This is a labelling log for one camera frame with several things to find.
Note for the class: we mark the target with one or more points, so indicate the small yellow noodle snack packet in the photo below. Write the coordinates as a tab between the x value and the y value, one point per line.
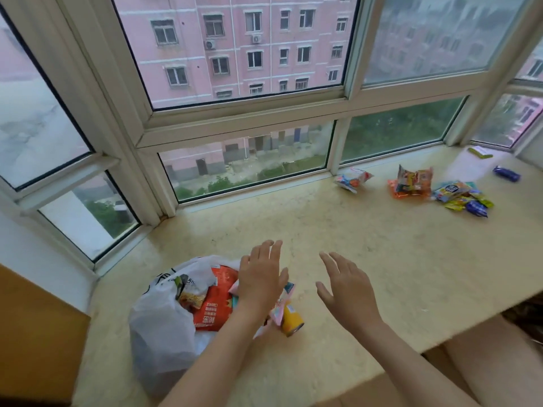
191	297

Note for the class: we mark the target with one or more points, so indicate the teal snack packet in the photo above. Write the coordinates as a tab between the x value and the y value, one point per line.
474	188

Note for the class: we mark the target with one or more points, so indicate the small yellow candy packet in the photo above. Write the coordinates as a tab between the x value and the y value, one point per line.
457	205

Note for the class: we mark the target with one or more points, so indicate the person's left middle finger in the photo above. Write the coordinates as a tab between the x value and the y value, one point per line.
266	252

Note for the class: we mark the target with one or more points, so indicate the person's right hand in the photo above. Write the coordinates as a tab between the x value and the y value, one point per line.
350	296

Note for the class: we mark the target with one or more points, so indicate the small blue candy packet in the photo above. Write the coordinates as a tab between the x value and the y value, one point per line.
477	208

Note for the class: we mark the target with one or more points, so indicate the person's right middle finger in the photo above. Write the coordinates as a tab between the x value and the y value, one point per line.
342	263

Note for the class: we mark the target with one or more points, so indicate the wooden cabinet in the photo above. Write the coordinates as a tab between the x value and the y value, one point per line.
38	334

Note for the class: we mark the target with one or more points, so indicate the large orange snack packet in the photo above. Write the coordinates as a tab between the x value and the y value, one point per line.
214	298

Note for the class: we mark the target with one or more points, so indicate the person's left thumb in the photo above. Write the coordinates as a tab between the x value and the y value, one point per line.
284	279

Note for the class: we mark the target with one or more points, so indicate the yellow drink can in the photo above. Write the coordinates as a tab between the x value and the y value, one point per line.
292	321

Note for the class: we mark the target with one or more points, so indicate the person's right thumb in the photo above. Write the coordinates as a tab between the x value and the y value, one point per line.
324	294

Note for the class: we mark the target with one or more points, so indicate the white plastic shopping bag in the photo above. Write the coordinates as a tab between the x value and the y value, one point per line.
163	334

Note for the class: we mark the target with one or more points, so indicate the yellow green candy packet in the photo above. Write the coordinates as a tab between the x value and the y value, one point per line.
486	202

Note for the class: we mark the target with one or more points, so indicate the person's left little finger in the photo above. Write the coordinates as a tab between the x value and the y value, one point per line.
245	263

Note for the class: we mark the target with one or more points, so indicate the person's leg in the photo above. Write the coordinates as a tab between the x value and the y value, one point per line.
500	364

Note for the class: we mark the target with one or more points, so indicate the blue yellow snack packet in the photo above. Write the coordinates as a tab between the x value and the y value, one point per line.
452	191

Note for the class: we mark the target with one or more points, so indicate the flat orange snack packet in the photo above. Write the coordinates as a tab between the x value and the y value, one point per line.
398	191

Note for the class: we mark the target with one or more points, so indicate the person's left forearm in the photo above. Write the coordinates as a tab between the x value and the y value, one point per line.
212	356

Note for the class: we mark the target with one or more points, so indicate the pink apartment building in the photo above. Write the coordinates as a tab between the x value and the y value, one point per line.
237	46

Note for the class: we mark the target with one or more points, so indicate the white red blue snack packet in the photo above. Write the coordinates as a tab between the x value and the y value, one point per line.
353	179

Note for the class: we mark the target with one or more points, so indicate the person's left hand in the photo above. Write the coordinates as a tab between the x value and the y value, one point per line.
258	283

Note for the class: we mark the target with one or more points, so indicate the person's right forearm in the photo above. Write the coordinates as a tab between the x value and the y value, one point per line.
415	368

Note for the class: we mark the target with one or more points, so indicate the pink snack packet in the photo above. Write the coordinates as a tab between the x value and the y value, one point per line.
283	303

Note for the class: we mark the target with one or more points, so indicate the white window frame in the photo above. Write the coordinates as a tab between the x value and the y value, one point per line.
127	122

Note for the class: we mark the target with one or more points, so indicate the orange white snack packet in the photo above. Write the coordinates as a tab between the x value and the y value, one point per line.
415	178

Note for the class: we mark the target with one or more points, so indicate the dark blue snack bar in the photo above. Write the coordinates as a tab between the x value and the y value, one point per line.
506	173

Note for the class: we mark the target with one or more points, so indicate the green white small box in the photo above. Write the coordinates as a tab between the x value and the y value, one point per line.
480	152

